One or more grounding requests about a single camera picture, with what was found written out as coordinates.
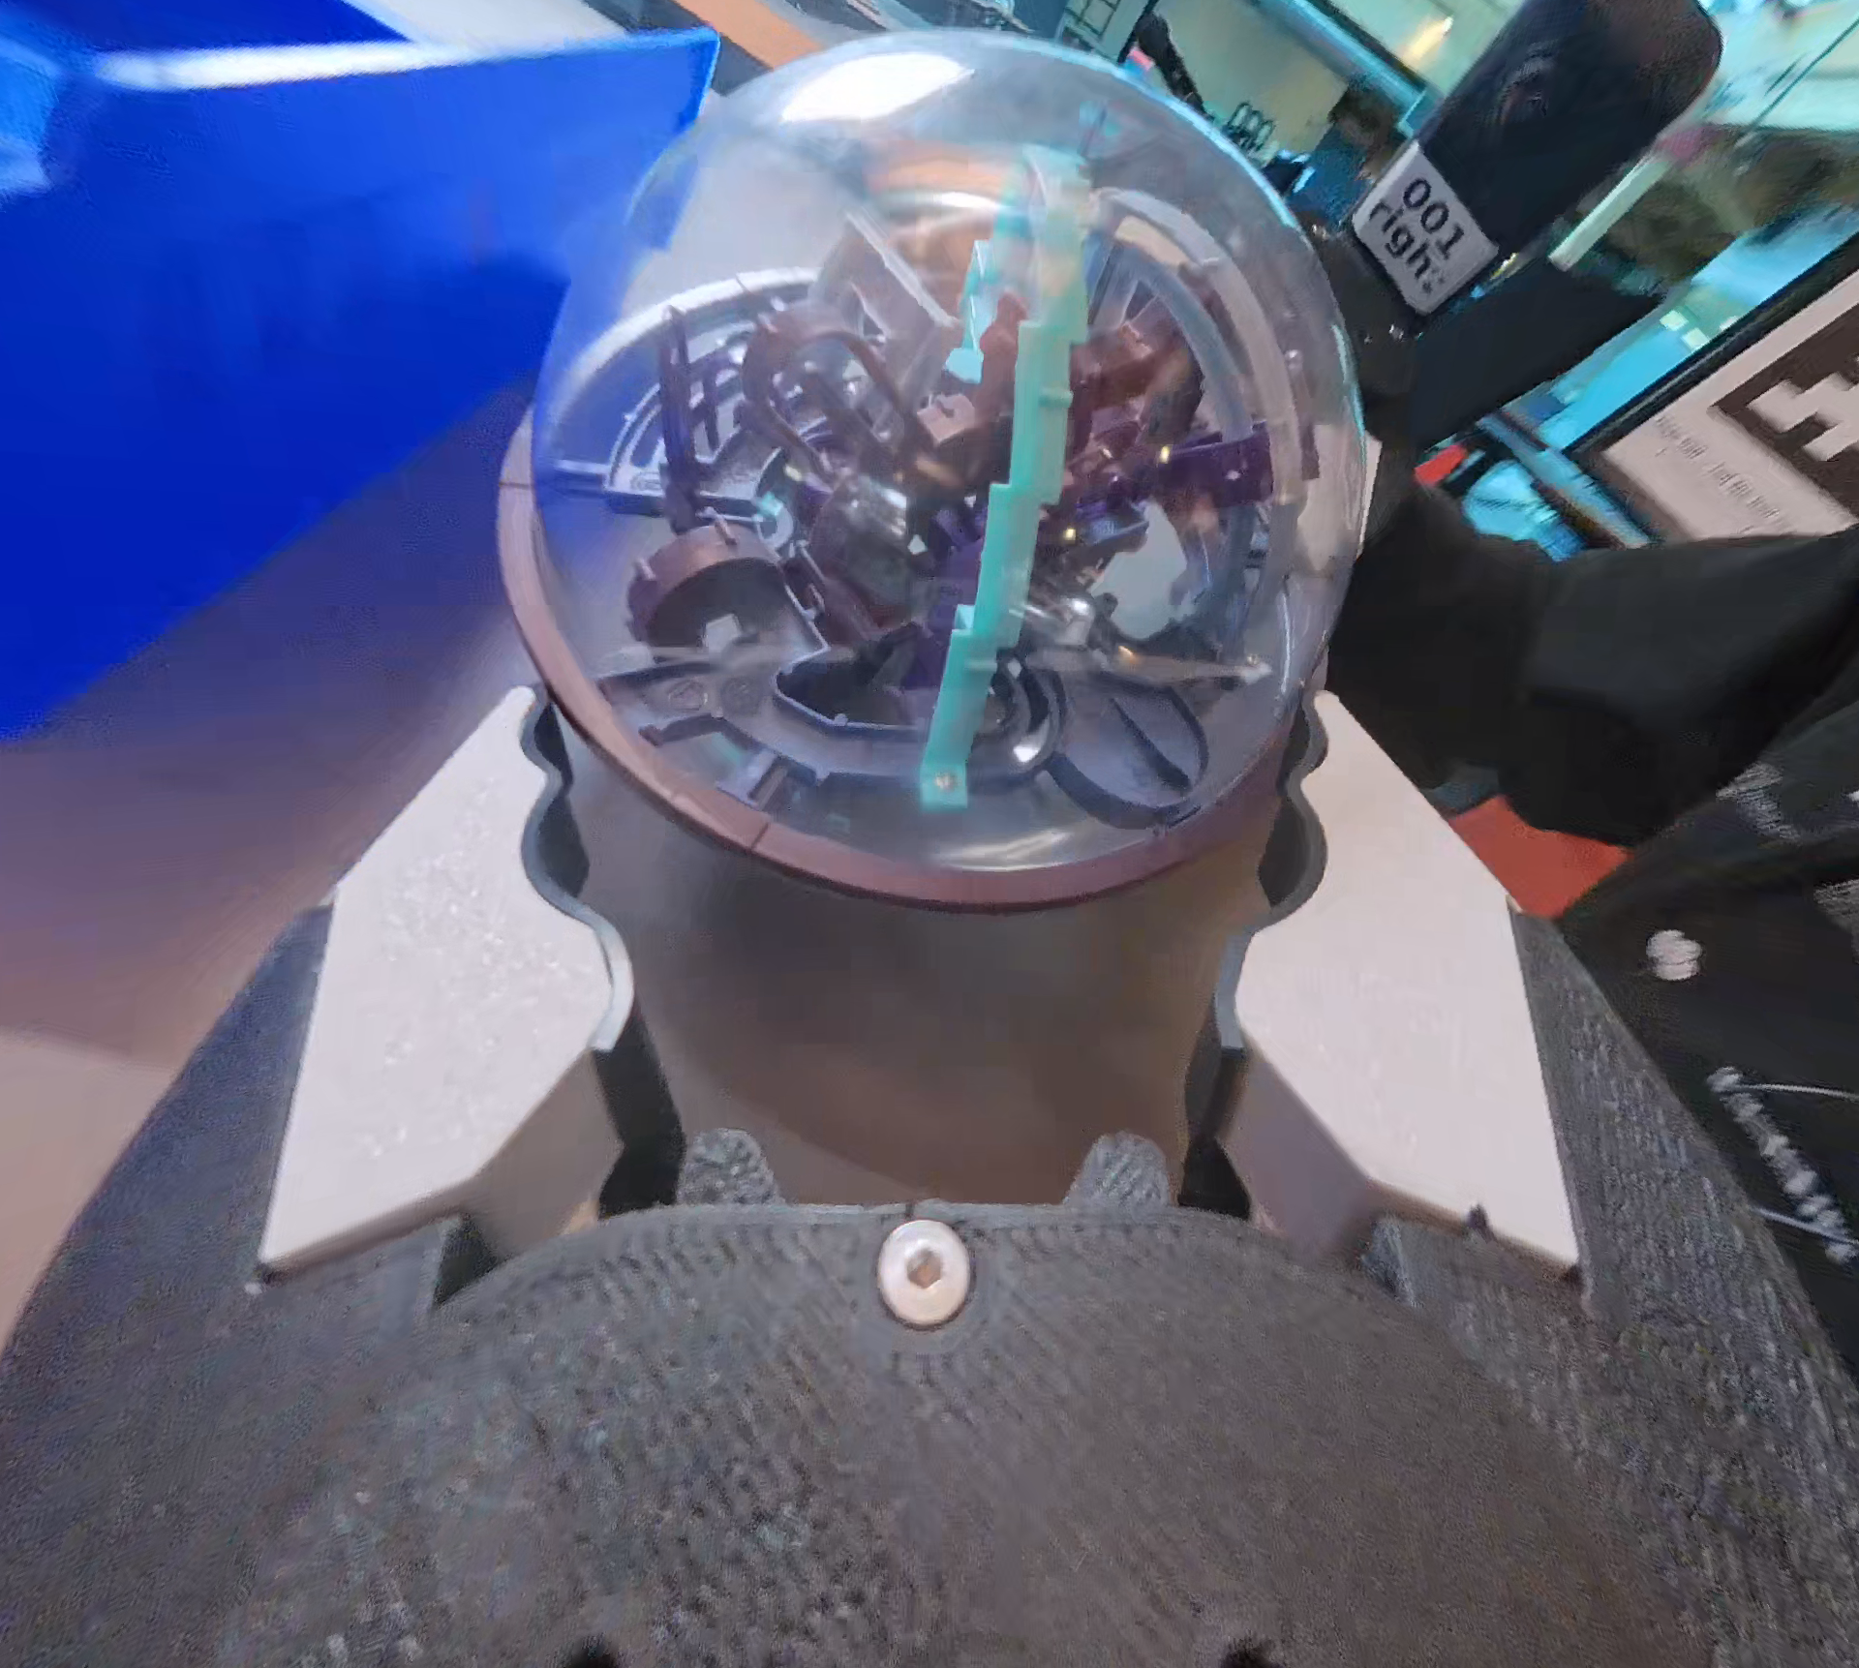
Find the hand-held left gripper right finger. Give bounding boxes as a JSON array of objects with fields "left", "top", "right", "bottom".
[{"left": 1214, "top": 697, "right": 1586, "bottom": 1272}]

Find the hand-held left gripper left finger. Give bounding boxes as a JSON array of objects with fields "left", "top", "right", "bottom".
[{"left": 261, "top": 691, "right": 641, "bottom": 1272}]

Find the clear maze ball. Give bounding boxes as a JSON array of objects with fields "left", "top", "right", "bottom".
[{"left": 500, "top": 35, "right": 1373, "bottom": 916}]

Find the person's right forearm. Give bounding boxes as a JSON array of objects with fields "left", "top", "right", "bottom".
[{"left": 1323, "top": 478, "right": 1859, "bottom": 842}]

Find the person's black clothing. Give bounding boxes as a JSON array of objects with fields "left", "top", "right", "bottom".
[{"left": 1555, "top": 769, "right": 1859, "bottom": 1380}]

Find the blue plastic tray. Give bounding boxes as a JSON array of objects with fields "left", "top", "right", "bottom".
[{"left": 0, "top": 0, "right": 722, "bottom": 742}]

